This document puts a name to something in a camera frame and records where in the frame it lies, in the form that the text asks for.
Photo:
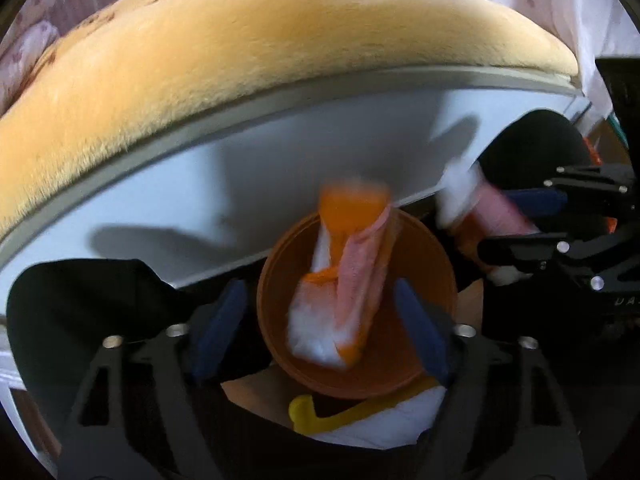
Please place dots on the yellow and white cloth item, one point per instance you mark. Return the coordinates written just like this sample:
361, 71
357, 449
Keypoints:
360, 420

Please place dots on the floral quilt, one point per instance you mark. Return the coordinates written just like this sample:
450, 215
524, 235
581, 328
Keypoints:
30, 45

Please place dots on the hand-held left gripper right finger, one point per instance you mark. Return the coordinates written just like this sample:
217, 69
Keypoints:
420, 330

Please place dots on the orange plastic bucket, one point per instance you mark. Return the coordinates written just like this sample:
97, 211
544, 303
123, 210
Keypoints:
430, 275

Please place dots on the orange pink plush sock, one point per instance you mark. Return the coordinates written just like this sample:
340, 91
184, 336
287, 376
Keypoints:
492, 210
360, 270

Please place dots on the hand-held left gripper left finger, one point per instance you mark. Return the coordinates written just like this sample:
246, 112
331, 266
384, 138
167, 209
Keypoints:
220, 327

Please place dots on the yellow plush blanket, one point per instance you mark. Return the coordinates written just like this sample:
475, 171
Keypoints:
250, 60

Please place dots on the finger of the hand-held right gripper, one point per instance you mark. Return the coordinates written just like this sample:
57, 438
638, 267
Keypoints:
520, 252
535, 201

